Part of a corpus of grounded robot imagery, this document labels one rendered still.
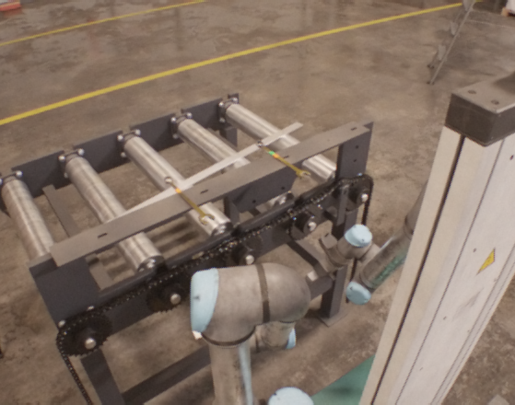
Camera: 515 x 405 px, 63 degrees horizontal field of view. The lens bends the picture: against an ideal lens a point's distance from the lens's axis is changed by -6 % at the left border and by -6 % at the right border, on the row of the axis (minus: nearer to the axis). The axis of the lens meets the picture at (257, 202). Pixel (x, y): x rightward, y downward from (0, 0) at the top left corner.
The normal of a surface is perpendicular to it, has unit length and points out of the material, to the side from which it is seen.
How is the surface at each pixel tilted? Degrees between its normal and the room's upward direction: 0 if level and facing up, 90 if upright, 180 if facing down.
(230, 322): 80
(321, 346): 0
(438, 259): 90
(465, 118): 90
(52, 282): 90
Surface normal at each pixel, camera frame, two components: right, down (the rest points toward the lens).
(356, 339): 0.00, -0.79
